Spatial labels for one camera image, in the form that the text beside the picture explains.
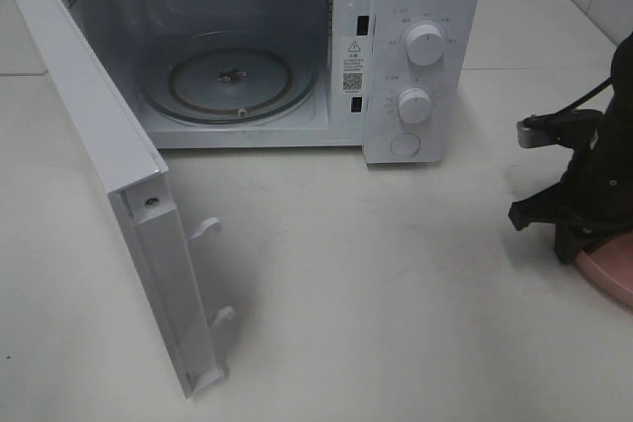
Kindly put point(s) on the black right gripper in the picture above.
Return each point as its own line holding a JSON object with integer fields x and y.
{"x": 593, "y": 196}

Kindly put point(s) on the pink round plate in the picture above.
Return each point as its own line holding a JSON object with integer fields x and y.
{"x": 609, "y": 268}

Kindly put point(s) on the round white door button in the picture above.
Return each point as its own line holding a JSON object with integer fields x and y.
{"x": 405, "y": 145}

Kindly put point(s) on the white microwave door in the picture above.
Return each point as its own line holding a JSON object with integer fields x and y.
{"x": 134, "y": 178}

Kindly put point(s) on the lower white timer knob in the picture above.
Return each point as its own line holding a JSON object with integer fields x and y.
{"x": 414, "y": 106}

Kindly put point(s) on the upper white power knob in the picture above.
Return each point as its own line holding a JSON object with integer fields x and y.
{"x": 425, "y": 42}

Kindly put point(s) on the white microwave oven body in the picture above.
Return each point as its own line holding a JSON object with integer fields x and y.
{"x": 356, "y": 47}

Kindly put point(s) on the glass microwave turntable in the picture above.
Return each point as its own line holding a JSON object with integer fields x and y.
{"x": 227, "y": 85}

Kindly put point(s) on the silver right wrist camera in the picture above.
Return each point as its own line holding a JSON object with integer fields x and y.
{"x": 571, "y": 129}

